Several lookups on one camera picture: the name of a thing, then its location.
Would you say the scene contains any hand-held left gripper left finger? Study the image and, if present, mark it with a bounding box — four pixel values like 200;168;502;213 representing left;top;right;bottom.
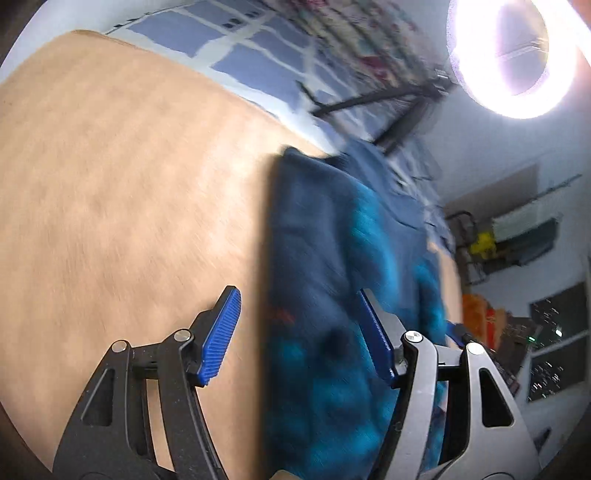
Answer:
52;285;243;480

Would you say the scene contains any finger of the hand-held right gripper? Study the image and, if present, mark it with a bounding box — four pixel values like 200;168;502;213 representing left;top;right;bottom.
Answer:
444;322;485;348

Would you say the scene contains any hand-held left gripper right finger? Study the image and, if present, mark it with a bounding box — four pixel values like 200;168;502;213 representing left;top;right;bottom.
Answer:
358;288;542;480

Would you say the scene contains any blue plaid fleece garment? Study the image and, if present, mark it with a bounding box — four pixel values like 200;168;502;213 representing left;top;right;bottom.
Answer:
262;147;459;480

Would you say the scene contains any orange cloth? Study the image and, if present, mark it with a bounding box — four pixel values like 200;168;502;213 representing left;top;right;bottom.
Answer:
461;292;511;352

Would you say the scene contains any black metal rack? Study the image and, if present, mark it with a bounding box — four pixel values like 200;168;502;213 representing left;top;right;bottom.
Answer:
442;210;490;284

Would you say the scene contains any yellow object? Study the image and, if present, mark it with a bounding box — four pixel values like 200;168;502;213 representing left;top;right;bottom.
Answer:
470;232;498;259

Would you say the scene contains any hanging white cloth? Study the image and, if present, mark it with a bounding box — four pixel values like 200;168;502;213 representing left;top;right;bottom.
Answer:
491;203;564;241

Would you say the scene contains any dark navy cloth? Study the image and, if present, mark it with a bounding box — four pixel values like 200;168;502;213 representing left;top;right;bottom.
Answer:
339;137;441;234

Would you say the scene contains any black tripod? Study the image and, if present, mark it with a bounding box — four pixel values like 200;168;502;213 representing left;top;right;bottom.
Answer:
295;69;455;153

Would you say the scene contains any blue checked blanket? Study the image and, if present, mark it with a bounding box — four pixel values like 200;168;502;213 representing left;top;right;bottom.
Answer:
105;0;446;217

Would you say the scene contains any floral printed cloth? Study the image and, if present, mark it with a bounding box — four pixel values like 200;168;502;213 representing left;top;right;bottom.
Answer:
263;0;446;95

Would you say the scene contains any white ring light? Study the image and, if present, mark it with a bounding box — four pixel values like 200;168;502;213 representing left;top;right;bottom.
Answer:
444;0;583;119

